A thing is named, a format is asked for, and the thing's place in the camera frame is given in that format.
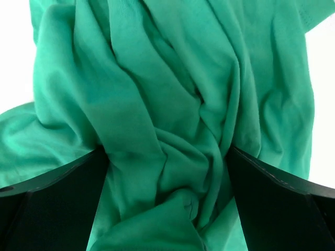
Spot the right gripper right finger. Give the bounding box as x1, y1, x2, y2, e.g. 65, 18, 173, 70
229, 147, 334, 251

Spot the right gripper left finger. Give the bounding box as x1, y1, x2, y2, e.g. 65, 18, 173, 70
1, 150, 109, 250

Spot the green tank top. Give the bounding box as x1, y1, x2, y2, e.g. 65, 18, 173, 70
1, 1, 334, 250

